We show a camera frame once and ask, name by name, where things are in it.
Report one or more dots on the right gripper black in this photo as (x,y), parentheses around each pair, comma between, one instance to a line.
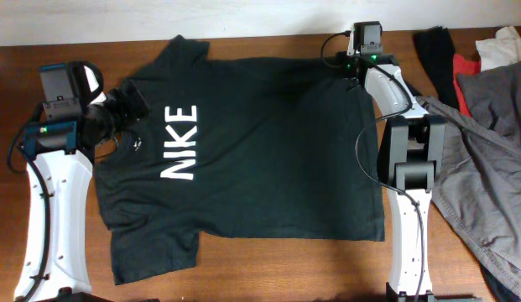
(342,59)

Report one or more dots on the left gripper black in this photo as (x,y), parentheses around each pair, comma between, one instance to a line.
(127,113)

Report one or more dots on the black Nike t-shirt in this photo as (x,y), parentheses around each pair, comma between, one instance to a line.
(249,148)

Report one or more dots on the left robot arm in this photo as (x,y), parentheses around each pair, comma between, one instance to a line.
(58,146)

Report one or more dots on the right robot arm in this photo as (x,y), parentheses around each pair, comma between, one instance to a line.
(409,161)

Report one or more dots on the black garment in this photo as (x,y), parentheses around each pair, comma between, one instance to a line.
(435,50)

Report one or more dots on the red garment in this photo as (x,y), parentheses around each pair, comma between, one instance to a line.
(463,69)

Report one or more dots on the white garment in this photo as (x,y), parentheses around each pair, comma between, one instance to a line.
(504,49)

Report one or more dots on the grey garment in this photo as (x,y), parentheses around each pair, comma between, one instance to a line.
(479,188)

